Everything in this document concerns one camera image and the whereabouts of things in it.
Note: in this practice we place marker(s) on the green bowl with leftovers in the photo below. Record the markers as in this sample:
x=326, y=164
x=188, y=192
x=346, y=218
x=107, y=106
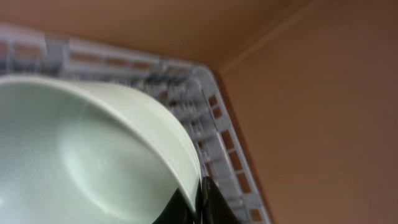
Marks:
x=90, y=152

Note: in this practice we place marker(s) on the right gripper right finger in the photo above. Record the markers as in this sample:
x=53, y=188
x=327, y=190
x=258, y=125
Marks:
x=215, y=209

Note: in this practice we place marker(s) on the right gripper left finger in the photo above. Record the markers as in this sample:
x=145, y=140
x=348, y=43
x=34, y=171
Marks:
x=177, y=211

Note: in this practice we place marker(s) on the grey dishwasher rack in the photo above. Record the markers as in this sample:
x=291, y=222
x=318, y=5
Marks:
x=188, y=89

